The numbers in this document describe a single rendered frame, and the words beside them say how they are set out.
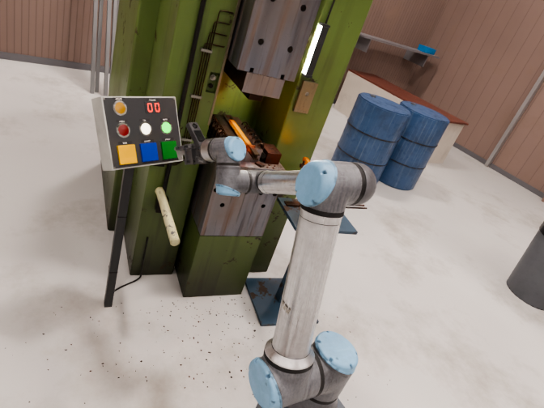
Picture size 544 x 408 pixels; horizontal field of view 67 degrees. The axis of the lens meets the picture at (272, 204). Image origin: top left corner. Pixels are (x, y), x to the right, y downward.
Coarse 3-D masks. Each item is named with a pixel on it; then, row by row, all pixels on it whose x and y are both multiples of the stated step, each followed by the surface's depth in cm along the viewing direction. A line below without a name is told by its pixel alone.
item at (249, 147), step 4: (232, 120) 233; (232, 124) 228; (236, 124) 229; (236, 128) 224; (240, 132) 221; (240, 136) 217; (244, 136) 218; (244, 140) 213; (248, 140) 214; (248, 144) 208; (248, 148) 208; (252, 148) 205; (252, 152) 205; (256, 152) 203; (252, 156) 203; (256, 156) 202
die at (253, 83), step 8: (232, 72) 202; (240, 72) 193; (248, 72) 187; (232, 80) 202; (240, 80) 192; (248, 80) 189; (256, 80) 190; (264, 80) 192; (272, 80) 193; (280, 80) 195; (240, 88) 192; (248, 88) 191; (256, 88) 193; (264, 88) 194; (272, 88) 196; (280, 88) 197; (272, 96) 198
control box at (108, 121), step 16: (112, 96) 157; (128, 96) 162; (144, 96) 167; (160, 96) 173; (96, 112) 157; (112, 112) 157; (128, 112) 162; (144, 112) 167; (160, 112) 173; (176, 112) 179; (96, 128) 160; (112, 128) 157; (160, 128) 173; (176, 128) 180; (112, 144) 157; (128, 144) 162; (160, 144) 174; (176, 144) 180; (112, 160) 158; (160, 160) 174; (176, 160) 180
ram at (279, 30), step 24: (264, 0) 172; (288, 0) 175; (312, 0) 179; (240, 24) 183; (264, 24) 177; (288, 24) 181; (312, 24) 185; (240, 48) 181; (264, 48) 183; (288, 48) 188; (264, 72) 190; (288, 72) 194
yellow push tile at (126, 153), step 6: (132, 144) 163; (120, 150) 159; (126, 150) 161; (132, 150) 163; (120, 156) 159; (126, 156) 161; (132, 156) 163; (120, 162) 160; (126, 162) 162; (132, 162) 163
